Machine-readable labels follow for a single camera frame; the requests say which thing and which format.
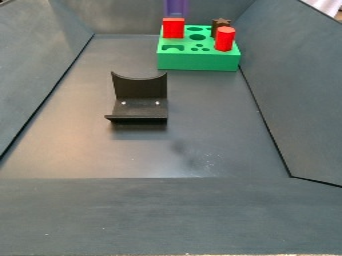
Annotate purple arch block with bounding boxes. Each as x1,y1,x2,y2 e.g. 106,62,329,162
164,0,188,18

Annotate green shape sorter board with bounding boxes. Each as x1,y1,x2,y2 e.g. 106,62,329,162
156,25,241,71

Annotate red octagonal prism block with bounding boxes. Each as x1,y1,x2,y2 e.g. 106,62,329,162
215,26,235,52

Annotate red square block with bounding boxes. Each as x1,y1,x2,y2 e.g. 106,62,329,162
163,17,184,38

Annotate brown star block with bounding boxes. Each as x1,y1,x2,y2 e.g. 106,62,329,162
211,18,231,38

